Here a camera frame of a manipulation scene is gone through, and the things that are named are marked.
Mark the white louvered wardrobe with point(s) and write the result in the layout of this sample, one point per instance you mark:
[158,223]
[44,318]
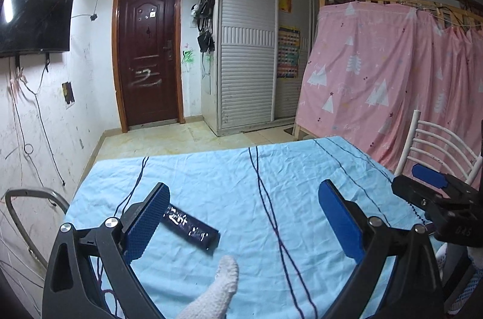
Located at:
[245,77]

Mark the bundle of hanging bags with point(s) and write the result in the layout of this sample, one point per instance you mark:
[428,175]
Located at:
[205,7]

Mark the black television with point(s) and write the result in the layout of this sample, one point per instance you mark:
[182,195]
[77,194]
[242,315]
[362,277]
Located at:
[34,13]

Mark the yellow poster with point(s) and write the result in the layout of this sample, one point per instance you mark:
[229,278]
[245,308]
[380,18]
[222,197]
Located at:
[285,4]

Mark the dark wall photo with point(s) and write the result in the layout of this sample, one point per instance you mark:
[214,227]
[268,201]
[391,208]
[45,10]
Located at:
[68,92]

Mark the colourful grid poster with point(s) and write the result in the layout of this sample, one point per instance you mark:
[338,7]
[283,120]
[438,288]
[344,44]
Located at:
[288,53]

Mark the brown wooden door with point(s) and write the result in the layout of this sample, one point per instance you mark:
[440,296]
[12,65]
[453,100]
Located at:
[149,51]

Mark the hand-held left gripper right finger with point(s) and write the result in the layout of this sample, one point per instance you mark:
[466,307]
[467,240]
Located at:
[341,221]

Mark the light blue striped tablecloth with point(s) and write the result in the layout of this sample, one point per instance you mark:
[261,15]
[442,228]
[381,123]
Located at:
[226,183]

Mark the person's right hand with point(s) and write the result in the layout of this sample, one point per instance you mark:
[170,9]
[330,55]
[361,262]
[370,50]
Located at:
[473,277]

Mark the small black bag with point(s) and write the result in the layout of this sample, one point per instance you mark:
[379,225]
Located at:
[205,43]

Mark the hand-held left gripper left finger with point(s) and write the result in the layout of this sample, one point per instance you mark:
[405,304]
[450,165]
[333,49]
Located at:
[145,221]

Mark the black snack wrapper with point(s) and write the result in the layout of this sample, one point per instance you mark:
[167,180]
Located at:
[192,228]

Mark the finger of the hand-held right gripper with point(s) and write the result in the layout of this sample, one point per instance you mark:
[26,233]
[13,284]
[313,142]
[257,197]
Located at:
[428,175]
[409,190]

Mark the white metal chair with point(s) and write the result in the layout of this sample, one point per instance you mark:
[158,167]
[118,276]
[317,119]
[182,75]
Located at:
[414,126]

